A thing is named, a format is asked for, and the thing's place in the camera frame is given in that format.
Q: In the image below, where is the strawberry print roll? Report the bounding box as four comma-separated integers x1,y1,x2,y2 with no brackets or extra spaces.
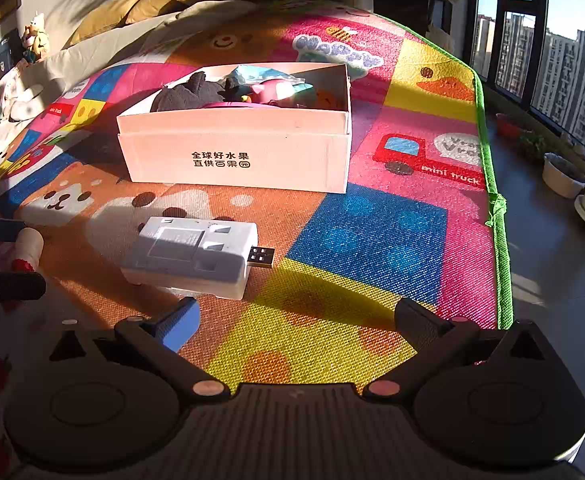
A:
12,227,44,273

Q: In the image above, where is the pink comb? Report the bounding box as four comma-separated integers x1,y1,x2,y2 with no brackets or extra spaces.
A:
200,100,283,110

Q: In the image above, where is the beige sofa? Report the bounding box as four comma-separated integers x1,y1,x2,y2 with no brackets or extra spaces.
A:
0,10,183,161

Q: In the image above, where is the white device with USB plug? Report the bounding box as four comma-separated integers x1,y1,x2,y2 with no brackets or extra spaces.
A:
120,216,276,302

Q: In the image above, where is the colourful printed play mat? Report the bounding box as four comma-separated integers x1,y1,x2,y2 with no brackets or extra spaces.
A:
0,0,514,396

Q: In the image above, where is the black bag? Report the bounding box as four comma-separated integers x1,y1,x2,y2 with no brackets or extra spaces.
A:
0,30,23,78

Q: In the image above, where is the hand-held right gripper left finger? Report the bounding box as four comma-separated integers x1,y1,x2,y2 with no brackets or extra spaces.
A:
47,296,233,403

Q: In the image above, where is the pink pig toy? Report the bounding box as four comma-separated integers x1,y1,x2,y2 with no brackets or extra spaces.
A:
242,78,318,108

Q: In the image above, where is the red flower pot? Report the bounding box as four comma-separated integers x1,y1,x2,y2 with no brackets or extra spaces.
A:
495,112,523,140

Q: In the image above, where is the stuffed bear toy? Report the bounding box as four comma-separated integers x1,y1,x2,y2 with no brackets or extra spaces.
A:
21,12,50,63

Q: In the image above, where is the small green plant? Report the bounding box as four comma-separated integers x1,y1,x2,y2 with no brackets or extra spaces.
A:
520,130,548,158

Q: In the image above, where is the yellow pillow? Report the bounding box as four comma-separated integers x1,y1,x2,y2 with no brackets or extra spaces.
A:
67,0,140,48
125,0,180,25

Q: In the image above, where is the grey plush toy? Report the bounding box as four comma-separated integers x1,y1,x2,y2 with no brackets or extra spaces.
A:
150,71,246,113

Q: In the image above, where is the black window frame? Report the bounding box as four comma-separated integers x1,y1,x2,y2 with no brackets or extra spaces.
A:
465,0,585,156

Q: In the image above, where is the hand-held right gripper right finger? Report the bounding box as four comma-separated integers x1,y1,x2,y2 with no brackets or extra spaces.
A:
363,297,548,404

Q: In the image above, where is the pink cardboard box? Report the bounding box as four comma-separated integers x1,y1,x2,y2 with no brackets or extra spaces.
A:
116,62,353,195

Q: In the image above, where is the white bowl planter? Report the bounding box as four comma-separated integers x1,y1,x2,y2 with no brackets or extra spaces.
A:
543,152,585,199

